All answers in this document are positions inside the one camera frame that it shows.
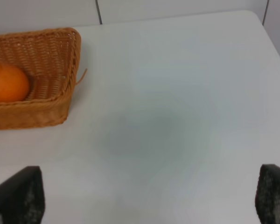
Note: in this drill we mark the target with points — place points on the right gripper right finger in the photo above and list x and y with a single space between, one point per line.
267 199

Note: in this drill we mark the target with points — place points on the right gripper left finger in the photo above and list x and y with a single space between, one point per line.
22 198

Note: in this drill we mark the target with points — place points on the orange fruit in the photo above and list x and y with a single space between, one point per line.
14 84

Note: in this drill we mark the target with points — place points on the orange wicker basket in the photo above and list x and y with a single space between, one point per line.
50 58

